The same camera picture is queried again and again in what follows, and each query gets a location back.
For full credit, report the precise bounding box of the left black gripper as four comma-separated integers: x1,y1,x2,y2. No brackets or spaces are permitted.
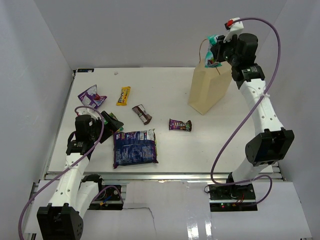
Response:
89,111,123,143

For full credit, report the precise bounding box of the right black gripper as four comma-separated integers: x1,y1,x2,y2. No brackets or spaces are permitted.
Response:
212,33,241,67

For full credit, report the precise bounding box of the teal candy pouch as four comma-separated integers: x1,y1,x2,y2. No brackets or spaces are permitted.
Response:
204,34,222,68

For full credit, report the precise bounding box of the large blue purple snack bag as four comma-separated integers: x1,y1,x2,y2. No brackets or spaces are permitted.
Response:
113,129,158,169

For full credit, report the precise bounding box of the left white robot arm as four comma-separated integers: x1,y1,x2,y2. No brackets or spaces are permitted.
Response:
36,108,124,240

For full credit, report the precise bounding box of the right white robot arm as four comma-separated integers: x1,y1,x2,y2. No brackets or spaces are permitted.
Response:
211,33,295,200

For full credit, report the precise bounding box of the tan paper bag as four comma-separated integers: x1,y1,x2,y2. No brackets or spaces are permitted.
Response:
188,56,232,115

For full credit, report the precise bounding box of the green snack pouch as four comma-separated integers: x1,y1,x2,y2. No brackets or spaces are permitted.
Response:
106,112,124,133

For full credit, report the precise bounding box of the yellow M&M packet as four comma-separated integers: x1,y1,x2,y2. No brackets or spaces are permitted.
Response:
116,86,131,106

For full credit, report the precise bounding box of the purple white snack pouch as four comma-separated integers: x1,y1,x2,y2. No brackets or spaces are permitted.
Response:
77,84,107,109

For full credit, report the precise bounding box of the brown chocolate bar wrapper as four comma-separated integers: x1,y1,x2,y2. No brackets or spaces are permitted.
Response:
132,104,152,125

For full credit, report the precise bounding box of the purple M&M packet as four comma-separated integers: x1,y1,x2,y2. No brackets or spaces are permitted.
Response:
168,119,192,132

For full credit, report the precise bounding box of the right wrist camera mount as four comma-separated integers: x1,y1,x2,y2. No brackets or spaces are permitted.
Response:
223,17,244,43

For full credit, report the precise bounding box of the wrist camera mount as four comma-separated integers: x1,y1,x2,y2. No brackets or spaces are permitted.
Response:
223,17,244,43
74,106,97,119

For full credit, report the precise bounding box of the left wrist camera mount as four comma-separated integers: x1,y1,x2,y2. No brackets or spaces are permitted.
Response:
74,106,97,119

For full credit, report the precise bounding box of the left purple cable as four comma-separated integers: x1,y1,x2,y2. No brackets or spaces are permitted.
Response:
19,105,106,238

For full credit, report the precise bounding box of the purple cable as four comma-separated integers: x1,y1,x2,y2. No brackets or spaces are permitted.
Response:
210,16,281,207
19,105,106,238

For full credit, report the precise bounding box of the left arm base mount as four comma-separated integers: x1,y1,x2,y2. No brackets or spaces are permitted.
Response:
82,174,124,211

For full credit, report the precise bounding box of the aluminium table frame rail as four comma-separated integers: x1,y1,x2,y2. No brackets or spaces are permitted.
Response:
44,171,283,183

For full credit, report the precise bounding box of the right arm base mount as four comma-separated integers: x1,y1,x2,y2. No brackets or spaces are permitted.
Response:
203,184,258,213

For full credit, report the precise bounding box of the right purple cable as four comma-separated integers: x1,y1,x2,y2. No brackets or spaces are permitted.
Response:
210,16,281,207

